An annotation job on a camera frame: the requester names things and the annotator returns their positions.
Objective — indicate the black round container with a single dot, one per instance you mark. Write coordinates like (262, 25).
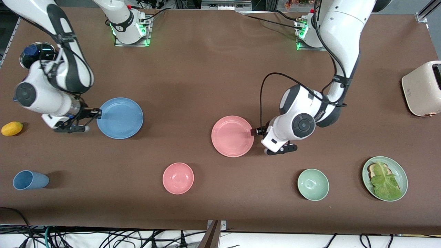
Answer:
(43, 51)

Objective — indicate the pink plate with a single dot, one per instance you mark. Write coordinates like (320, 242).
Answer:
(231, 136)

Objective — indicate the small green bowl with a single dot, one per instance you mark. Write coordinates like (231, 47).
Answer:
(313, 184)

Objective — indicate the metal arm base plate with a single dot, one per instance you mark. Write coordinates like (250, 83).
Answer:
(119, 43)
(303, 48)

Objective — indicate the blue plate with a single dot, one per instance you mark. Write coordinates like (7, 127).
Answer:
(120, 119)

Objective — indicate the grey metal frame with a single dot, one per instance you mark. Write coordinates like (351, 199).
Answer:
(224, 5)

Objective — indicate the metal table bracket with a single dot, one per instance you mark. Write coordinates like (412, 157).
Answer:
(224, 225)

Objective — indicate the aluminium profile rail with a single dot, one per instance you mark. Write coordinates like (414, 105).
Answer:
(422, 16)

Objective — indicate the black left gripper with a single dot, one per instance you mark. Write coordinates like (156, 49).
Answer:
(262, 131)

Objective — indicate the toasted bread slice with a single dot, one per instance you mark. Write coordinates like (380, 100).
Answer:
(372, 168)

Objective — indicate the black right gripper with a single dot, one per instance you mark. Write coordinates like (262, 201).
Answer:
(86, 113)

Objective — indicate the green plate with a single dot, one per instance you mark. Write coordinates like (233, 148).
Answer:
(401, 174)

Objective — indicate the blue cup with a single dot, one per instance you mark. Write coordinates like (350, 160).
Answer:
(29, 180)

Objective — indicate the dark slanted pole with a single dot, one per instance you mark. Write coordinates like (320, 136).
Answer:
(211, 237)

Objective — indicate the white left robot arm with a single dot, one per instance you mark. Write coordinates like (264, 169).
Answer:
(344, 34)

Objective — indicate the brown table cover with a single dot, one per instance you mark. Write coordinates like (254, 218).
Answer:
(206, 86)

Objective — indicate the yellow lemon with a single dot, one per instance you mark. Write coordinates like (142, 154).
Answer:
(12, 128)

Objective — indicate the beige toaster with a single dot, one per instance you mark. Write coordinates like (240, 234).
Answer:
(420, 93)

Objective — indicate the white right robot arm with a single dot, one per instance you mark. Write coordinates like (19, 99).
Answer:
(41, 100)

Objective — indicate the small pink bowl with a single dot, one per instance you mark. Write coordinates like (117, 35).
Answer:
(178, 178)

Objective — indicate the green lettuce leaf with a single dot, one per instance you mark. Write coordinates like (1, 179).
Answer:
(386, 184)

